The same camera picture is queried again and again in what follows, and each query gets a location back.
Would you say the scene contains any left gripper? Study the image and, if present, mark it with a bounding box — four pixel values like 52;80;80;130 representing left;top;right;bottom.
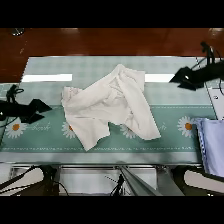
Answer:
13;98;53;125

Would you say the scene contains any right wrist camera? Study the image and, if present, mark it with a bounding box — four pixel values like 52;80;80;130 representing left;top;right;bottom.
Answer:
199;40;218;66

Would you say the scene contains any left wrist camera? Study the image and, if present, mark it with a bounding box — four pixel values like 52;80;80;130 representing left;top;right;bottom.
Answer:
5;84;25;104

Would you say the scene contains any light blue garment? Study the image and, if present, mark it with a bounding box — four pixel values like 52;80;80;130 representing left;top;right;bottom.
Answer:
194;117;224;178

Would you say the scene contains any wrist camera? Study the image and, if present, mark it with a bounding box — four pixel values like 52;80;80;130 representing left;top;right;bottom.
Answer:
199;40;218;66
5;84;25;104

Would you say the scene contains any silver frame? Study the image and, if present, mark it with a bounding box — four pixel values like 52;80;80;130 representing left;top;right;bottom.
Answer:
0;161;224;197

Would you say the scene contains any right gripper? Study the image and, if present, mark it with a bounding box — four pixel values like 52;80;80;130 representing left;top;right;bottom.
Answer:
169;66;208;92

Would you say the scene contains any white T-shirt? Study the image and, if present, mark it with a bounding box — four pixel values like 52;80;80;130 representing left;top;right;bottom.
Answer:
60;63;162;152

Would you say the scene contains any black cable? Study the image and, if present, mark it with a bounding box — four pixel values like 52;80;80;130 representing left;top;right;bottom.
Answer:
105;173;126;197

